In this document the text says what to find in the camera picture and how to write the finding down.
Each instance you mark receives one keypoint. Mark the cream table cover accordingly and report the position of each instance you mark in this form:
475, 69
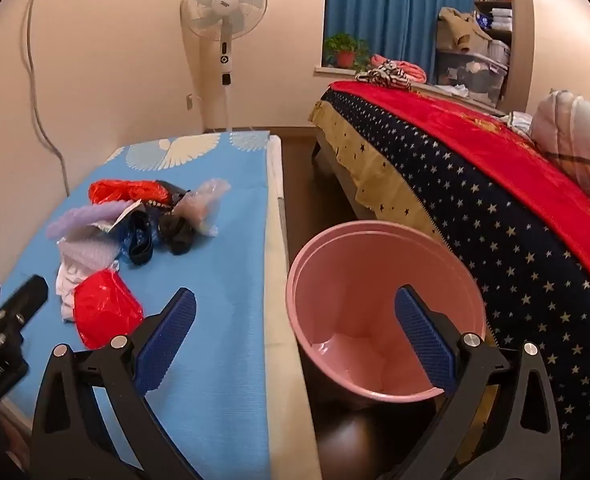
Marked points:
280, 310

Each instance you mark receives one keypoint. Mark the white window sill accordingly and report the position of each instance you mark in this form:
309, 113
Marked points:
322, 70

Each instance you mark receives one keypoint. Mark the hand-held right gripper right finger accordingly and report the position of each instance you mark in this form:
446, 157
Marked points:
425, 340

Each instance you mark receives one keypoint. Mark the navy star blanket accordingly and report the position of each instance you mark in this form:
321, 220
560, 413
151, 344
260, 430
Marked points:
475, 220

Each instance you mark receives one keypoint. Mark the dark plastic wrapper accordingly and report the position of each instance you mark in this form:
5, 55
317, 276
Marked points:
167, 195

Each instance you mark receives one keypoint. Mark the blue plastic bag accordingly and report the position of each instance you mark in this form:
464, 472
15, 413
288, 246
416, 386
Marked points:
125, 245

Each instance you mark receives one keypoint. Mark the wooden bookshelf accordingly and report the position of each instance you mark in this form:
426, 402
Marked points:
492, 4

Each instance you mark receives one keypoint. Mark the white cloth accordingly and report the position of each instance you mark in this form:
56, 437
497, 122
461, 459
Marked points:
457, 91

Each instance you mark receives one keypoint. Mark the large clear storage box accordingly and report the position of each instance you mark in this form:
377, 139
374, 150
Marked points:
467, 77

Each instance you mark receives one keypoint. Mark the black cloth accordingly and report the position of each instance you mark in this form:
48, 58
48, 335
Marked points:
177, 235

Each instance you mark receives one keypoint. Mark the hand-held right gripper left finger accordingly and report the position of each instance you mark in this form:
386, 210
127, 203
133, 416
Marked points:
167, 340

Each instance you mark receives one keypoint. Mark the potted green plant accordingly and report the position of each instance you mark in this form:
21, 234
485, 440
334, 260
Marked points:
346, 57

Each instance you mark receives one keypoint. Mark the striped cloth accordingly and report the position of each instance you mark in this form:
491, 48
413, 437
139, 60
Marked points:
385, 77

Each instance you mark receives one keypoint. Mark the beige jacket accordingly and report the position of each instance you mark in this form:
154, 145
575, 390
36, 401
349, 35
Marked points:
457, 30

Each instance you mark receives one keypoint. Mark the pale blue cloth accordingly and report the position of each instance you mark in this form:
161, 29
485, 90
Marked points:
517, 122

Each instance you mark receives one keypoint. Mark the red blanket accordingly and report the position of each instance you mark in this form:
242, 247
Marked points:
475, 140

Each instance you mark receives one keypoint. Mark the white pedestal fan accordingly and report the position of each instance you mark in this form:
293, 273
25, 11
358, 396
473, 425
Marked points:
223, 5

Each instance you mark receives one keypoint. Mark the blue curtain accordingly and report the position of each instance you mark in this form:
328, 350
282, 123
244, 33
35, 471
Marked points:
390, 5

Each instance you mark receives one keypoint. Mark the beige star bedsheet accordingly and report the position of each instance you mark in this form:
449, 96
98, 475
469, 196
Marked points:
370, 170

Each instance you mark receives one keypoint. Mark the lilac knitted cloth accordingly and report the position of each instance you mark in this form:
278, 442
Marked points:
75, 220

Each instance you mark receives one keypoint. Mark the smooth red plastic bag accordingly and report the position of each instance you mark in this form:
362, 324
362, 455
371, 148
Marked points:
105, 310

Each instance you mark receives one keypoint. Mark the plaid pillow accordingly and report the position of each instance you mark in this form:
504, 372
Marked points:
575, 135

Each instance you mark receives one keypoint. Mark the clear plastic bag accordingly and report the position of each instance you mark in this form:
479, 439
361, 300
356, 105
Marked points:
202, 205

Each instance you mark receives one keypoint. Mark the pink plastic bin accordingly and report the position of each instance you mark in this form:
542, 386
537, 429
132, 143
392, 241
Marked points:
355, 285

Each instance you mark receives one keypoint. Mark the blue bird-print tablecloth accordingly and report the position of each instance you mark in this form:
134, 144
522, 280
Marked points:
215, 270

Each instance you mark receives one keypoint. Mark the wall power plug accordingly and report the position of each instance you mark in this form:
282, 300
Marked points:
190, 102

